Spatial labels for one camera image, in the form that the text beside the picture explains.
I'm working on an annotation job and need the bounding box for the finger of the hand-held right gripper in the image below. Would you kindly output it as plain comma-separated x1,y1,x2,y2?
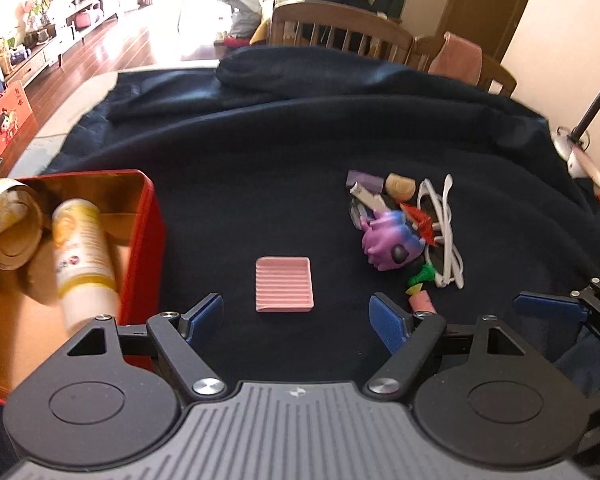
513,277,600,336

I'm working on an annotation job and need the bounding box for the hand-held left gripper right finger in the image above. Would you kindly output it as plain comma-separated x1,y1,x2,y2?
364,294,528,403

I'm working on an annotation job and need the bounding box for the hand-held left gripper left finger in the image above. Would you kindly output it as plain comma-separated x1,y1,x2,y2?
67,292,227,403

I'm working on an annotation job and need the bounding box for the green pawn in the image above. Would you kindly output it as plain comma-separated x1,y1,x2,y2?
407,262,436,288

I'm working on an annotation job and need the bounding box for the red tin box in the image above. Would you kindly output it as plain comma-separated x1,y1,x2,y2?
0,170,167,406

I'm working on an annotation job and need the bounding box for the pink yellow eraser piece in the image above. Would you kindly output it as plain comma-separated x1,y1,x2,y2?
406,285,435,317

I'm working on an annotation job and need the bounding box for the pink ribbed soap dish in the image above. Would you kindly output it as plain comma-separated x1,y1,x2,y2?
254,256,315,315

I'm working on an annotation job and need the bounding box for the purple toy figure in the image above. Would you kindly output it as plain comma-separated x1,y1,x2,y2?
362,210,427,272

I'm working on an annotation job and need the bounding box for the red toy piece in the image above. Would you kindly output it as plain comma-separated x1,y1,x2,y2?
400,202,438,243

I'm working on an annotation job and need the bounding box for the white yellow bottle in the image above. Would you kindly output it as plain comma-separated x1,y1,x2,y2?
51,199,123,336

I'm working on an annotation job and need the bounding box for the beige eraser block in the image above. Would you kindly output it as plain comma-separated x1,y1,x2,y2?
385,173,417,200

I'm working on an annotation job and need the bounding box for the white pink plastic object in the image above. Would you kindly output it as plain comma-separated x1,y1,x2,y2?
569,150,600,187

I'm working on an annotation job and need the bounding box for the purple eraser block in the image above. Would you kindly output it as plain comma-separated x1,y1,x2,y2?
346,170,384,193

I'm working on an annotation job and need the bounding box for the dark blue blanket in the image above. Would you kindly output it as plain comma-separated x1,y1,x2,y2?
40,45,600,401

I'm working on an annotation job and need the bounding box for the black desk lamp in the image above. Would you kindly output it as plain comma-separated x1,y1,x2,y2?
552,35,600,161

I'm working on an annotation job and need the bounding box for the clear tape roll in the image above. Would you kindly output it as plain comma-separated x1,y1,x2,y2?
0,178,45,270

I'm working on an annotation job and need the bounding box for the pink cloth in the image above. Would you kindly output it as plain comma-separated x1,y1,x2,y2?
428,31,483,86

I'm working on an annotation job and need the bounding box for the orange gift box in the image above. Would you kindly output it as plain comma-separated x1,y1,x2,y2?
0,80,36,157

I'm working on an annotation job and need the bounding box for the white long cabinet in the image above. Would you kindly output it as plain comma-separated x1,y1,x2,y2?
0,0,131,91

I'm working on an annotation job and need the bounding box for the white bag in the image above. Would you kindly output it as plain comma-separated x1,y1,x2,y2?
222,0,263,41

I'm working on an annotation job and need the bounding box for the wooden slatted chair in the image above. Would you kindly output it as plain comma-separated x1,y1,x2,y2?
270,2,415,63

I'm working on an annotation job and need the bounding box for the white cable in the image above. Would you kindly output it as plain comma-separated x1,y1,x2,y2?
416,174,466,290

